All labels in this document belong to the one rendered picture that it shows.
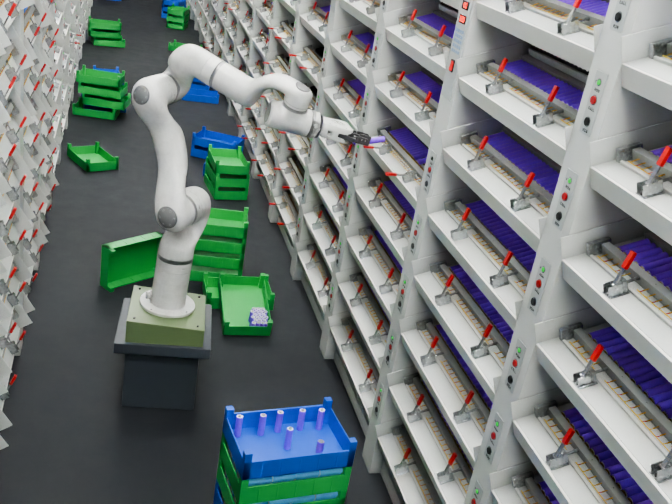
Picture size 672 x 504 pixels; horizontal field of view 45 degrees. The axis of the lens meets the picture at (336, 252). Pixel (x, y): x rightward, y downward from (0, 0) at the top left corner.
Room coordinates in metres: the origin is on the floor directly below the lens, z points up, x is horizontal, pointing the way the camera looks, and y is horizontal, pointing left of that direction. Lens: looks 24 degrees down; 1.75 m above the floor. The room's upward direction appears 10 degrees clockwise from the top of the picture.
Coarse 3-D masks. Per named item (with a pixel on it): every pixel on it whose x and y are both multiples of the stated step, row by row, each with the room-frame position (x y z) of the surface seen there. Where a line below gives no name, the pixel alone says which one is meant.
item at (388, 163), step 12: (384, 120) 2.87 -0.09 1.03; (396, 120) 2.88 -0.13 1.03; (372, 132) 2.86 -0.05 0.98; (372, 144) 2.78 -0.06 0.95; (372, 156) 2.77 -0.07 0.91; (384, 156) 2.66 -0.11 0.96; (396, 156) 2.64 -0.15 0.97; (384, 168) 2.62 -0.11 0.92; (396, 168) 2.54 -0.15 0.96; (396, 180) 2.48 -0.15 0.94; (408, 192) 2.36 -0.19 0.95
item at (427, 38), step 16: (384, 16) 2.85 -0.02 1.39; (400, 16) 2.85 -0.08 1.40; (416, 16) 2.88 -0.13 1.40; (432, 16) 2.81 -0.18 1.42; (448, 16) 2.75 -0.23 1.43; (400, 32) 2.75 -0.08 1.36; (416, 32) 2.69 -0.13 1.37; (432, 32) 2.60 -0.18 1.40; (448, 32) 2.58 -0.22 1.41; (400, 48) 2.70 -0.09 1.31; (416, 48) 2.53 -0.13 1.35; (432, 48) 2.42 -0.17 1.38; (448, 48) 2.47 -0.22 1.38; (432, 64) 2.39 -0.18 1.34
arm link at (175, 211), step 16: (144, 80) 2.43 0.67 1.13; (160, 80) 2.46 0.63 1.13; (144, 96) 2.39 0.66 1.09; (160, 96) 2.42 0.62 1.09; (144, 112) 2.40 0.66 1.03; (160, 112) 2.41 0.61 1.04; (160, 128) 2.43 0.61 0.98; (176, 128) 2.46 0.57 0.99; (160, 144) 2.44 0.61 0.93; (176, 144) 2.45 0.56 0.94; (160, 160) 2.44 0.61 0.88; (176, 160) 2.43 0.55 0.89; (160, 176) 2.43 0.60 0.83; (176, 176) 2.41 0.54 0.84; (160, 192) 2.40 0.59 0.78; (176, 192) 2.38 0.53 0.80; (160, 208) 2.37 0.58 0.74; (176, 208) 2.36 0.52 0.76; (192, 208) 2.41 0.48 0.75; (160, 224) 2.36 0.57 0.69; (176, 224) 2.35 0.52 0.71
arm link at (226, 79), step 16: (224, 64) 2.44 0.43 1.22; (224, 80) 2.40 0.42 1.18; (240, 80) 2.40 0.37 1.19; (256, 80) 2.39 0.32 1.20; (272, 80) 2.36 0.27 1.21; (288, 80) 2.36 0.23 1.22; (240, 96) 2.39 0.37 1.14; (256, 96) 2.39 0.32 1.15; (288, 96) 2.34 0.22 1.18; (304, 96) 2.34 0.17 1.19
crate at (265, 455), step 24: (288, 408) 1.83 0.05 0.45; (312, 408) 1.86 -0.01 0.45; (264, 432) 1.77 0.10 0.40; (312, 432) 1.81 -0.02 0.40; (336, 432) 1.81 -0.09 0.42; (240, 456) 1.60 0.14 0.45; (264, 456) 1.67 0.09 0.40; (288, 456) 1.69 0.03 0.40; (312, 456) 1.65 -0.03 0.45; (336, 456) 1.68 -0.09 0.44
